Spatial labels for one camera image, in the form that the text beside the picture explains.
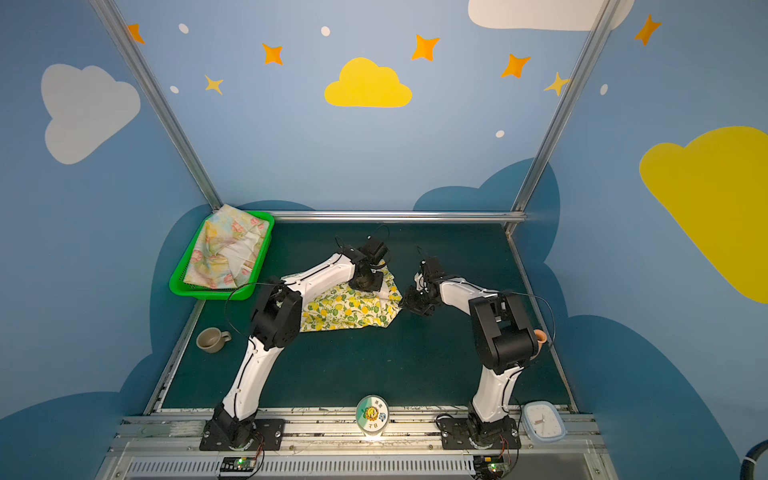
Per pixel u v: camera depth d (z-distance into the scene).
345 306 0.93
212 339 0.90
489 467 0.71
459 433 0.75
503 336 0.50
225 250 1.08
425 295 0.83
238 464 0.70
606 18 0.69
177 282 0.95
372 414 0.70
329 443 0.74
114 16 0.69
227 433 0.64
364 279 0.86
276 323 0.58
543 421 0.75
